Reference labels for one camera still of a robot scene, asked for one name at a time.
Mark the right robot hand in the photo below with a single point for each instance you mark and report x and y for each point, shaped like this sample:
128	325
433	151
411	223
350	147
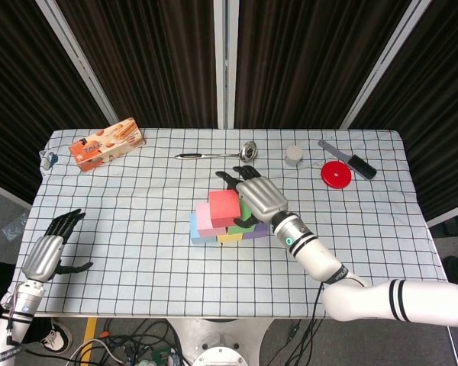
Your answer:
261	196

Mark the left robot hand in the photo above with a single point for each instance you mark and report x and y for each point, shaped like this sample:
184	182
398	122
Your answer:
42	255

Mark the purple foam cube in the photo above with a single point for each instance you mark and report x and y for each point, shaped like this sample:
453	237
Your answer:
257	232

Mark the red foam cube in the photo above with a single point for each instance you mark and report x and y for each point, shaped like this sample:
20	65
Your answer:
223	207

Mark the green foam cube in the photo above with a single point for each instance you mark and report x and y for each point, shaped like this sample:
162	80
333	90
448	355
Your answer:
236	229

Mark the pink foam cube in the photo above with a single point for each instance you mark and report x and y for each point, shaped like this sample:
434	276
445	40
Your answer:
204	221

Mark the blue foam cube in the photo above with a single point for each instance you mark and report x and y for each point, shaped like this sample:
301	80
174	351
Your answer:
196	234

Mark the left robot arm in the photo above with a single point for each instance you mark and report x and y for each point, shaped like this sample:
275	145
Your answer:
11	320

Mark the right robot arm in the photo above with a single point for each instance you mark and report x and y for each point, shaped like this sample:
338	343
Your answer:
366	282

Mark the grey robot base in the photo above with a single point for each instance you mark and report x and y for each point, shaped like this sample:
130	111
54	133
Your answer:
221	339

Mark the yellow foam cube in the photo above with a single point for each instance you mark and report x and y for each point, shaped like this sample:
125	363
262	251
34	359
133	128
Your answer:
229	238

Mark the clear plastic bag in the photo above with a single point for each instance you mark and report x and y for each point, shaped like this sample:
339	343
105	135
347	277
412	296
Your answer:
15	226

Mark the steel ladle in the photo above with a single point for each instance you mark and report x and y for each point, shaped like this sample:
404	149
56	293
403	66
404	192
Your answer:
248	151

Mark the small white jar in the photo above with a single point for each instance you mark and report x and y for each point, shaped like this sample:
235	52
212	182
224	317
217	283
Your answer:
294	154

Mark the red round plastic lid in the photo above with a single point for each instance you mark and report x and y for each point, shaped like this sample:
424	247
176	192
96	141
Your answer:
336	174

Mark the white sneaker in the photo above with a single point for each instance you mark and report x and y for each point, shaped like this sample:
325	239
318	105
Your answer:
55	337

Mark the white black-grid tablecloth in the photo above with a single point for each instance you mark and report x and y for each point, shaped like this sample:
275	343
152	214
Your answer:
137	274

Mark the blue cloth clip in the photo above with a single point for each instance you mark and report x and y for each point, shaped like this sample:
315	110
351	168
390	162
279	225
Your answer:
52	158

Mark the grey brush with black bristles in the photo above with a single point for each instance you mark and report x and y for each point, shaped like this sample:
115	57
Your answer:
360	165

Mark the orange biscuit box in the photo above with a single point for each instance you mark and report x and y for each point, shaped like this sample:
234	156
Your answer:
99	150

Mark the black pleated curtain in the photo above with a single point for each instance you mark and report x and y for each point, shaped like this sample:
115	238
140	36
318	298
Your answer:
309	57
442	76
19	76
149	57

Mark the white metal frame post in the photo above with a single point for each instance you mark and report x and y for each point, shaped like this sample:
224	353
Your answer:
225	57
385	61
80	61

